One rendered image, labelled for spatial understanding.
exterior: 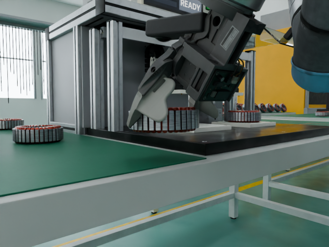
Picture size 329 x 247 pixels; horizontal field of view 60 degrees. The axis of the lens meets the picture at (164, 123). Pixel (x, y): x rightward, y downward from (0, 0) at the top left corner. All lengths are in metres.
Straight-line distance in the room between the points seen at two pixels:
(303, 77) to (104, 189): 0.28
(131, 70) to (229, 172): 0.58
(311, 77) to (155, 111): 0.20
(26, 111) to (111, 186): 6.87
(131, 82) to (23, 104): 6.27
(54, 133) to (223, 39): 0.47
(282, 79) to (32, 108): 5.32
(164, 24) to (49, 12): 7.27
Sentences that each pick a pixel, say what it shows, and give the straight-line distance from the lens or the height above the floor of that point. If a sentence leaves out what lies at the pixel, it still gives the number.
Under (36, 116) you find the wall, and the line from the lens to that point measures 7.25.
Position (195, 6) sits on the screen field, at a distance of 1.04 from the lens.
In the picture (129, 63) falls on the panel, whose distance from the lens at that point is 0.97.
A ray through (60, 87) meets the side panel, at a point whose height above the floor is 0.90.
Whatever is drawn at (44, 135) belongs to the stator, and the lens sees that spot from 0.70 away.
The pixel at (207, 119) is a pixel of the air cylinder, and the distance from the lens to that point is 1.03.
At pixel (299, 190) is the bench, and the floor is 0.18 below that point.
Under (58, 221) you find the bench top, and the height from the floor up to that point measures 0.72.
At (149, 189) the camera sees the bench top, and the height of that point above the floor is 0.73.
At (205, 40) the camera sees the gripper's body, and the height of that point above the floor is 0.92.
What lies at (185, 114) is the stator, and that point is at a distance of 0.41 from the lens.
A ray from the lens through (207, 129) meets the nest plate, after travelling 0.73.
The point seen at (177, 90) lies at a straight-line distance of 0.80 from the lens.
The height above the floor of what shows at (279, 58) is 1.52.
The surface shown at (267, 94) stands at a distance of 4.66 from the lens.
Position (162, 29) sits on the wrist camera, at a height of 0.95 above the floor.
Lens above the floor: 0.84
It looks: 4 degrees down
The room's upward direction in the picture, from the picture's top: straight up
